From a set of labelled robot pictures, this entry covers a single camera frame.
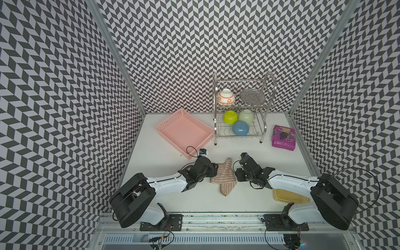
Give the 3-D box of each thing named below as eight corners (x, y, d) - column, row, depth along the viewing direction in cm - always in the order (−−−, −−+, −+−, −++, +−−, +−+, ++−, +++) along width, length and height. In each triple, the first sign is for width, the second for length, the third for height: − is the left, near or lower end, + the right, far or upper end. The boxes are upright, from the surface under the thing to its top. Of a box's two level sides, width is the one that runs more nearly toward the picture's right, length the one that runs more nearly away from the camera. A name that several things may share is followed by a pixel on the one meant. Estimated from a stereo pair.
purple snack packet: (271, 148, 102) (274, 142, 97) (272, 130, 112) (275, 124, 107) (292, 153, 100) (296, 148, 95) (291, 134, 110) (295, 128, 105)
